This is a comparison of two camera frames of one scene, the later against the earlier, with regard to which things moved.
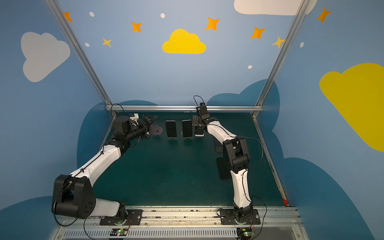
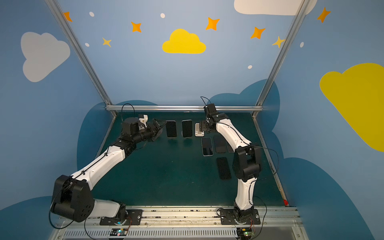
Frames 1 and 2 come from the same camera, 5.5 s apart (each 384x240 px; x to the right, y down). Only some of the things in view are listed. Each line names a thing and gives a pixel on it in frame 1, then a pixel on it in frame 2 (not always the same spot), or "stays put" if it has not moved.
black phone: (225, 167) stays put
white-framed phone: (199, 132) to (207, 146)
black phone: (187, 126) stays put
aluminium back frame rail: (182, 107) stays put
